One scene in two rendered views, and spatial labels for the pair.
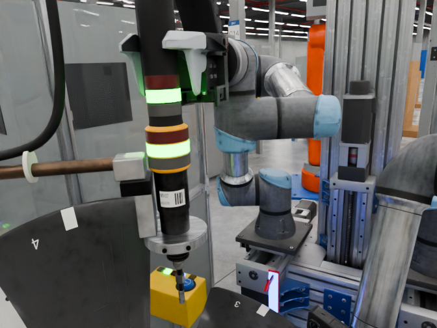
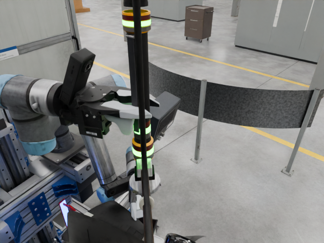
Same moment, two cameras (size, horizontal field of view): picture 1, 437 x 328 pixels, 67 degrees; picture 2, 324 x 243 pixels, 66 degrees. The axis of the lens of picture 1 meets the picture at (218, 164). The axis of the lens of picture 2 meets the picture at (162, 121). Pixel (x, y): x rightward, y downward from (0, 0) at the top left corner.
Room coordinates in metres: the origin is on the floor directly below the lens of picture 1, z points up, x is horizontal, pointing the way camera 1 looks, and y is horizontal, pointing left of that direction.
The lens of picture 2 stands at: (0.28, 0.46, 1.88)
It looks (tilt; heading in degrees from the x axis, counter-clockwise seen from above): 32 degrees down; 271
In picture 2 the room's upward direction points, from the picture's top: straight up
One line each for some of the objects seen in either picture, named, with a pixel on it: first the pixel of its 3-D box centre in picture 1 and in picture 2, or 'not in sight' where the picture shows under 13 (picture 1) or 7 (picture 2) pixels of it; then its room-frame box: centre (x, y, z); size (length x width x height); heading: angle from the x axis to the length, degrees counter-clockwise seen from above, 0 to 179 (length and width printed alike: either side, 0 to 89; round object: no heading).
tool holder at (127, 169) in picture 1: (163, 198); (144, 171); (0.33, 0.06, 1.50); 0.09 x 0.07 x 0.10; 97
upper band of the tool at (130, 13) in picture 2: not in sight; (136, 21); (0.33, 0.05, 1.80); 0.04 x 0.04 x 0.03
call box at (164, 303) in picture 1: (173, 297); not in sight; (0.79, 0.14, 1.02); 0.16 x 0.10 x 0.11; 62
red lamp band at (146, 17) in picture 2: not in sight; (136, 15); (0.33, 0.05, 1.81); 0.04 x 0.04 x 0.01
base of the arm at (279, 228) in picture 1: (275, 217); not in sight; (1.12, -0.20, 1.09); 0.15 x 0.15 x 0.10
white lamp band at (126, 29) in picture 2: not in sight; (136, 26); (0.33, 0.05, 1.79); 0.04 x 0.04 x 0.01
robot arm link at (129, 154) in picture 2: not in sight; (135, 158); (0.42, -0.35, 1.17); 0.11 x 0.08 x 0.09; 99
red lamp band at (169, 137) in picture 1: (166, 133); (142, 142); (0.33, 0.05, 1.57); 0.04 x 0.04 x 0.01
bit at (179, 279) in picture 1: (180, 283); not in sight; (0.33, 0.05, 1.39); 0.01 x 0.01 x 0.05
